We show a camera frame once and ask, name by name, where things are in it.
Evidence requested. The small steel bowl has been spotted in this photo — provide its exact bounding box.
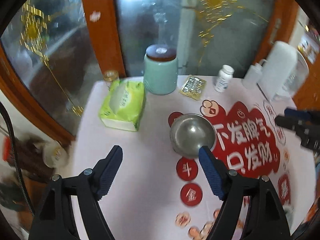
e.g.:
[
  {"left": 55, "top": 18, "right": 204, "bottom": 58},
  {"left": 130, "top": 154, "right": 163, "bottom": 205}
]
[{"left": 170, "top": 113, "right": 217, "bottom": 159}]

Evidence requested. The white storage cabinet box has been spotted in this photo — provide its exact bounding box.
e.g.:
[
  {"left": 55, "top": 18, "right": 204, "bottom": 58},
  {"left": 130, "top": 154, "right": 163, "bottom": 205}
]
[{"left": 258, "top": 41, "right": 309, "bottom": 101}]

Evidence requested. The white bucket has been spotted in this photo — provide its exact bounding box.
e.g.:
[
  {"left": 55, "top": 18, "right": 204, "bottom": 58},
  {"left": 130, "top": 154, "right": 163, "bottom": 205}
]
[{"left": 42, "top": 141, "right": 68, "bottom": 168}]

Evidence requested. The clear squeeze bottle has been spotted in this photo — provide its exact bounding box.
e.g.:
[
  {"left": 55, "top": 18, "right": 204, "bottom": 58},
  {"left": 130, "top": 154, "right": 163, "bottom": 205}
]
[{"left": 242, "top": 59, "right": 267, "bottom": 89}]

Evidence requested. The white supplement bottle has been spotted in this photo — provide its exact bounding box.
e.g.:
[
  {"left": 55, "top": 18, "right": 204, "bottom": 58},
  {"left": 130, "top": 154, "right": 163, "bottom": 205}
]
[{"left": 214, "top": 64, "right": 234, "bottom": 93}]

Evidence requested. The pink printed tablecloth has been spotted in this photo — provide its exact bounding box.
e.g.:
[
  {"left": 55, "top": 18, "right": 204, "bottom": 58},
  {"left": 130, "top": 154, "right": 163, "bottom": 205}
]
[{"left": 70, "top": 77, "right": 316, "bottom": 239}]

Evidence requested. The gold pill blister pack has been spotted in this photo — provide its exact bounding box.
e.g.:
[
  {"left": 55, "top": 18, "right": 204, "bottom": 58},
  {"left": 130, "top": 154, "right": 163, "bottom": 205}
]
[{"left": 180, "top": 75, "right": 207, "bottom": 101}]

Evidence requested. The green tissue pack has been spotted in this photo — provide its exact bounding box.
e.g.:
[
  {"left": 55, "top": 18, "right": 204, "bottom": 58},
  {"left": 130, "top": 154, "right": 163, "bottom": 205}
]
[{"left": 99, "top": 80, "right": 145, "bottom": 132}]

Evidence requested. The small glass jar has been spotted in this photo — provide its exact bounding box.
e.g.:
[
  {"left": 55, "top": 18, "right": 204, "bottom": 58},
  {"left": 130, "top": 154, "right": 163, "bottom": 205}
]
[{"left": 103, "top": 70, "right": 120, "bottom": 90}]

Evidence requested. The teal ceramic jar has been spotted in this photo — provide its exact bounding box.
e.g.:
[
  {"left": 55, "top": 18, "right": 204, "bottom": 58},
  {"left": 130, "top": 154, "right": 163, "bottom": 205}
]
[{"left": 143, "top": 44, "right": 178, "bottom": 95}]

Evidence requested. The wooden glass sliding door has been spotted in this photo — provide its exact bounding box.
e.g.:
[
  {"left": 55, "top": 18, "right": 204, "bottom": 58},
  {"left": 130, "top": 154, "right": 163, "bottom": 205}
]
[{"left": 1, "top": 0, "right": 299, "bottom": 144}]

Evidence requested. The black cable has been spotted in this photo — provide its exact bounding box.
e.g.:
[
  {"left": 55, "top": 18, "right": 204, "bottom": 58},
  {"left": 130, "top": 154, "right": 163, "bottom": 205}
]
[{"left": 0, "top": 102, "right": 36, "bottom": 217}]

